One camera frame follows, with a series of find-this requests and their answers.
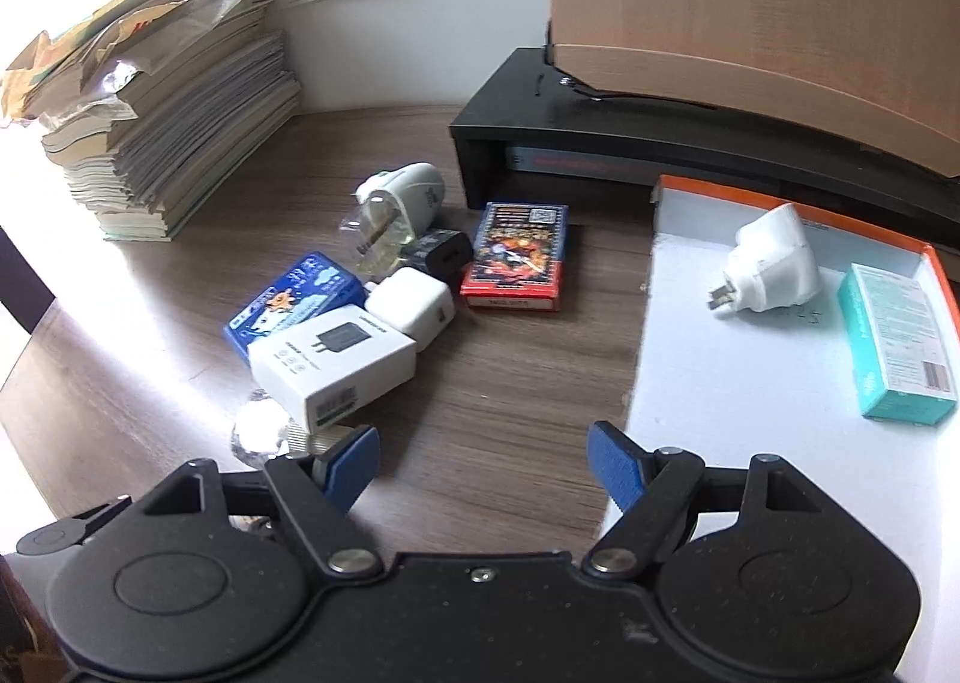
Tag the stack of books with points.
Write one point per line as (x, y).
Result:
(187, 128)

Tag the teal carton box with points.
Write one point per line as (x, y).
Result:
(896, 346)

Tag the white cube charger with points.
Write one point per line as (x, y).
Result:
(412, 308)

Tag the wooden book stand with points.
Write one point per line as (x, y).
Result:
(712, 1)

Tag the white mosquito repellent heater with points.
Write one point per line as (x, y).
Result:
(409, 192)

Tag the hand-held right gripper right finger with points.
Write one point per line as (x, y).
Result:
(615, 465)

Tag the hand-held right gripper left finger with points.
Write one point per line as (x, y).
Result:
(351, 467)

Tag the black charger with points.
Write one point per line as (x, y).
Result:
(439, 252)

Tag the white plug adapter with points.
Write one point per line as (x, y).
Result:
(776, 263)

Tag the orange rimmed box tray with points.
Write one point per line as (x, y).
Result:
(720, 383)

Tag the black monitor riser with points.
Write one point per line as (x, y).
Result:
(510, 106)

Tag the white charger packaging box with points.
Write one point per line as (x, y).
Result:
(330, 361)

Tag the blue cartoon card box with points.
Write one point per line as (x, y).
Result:
(300, 297)

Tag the pile of paper envelopes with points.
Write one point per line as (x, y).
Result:
(127, 23)

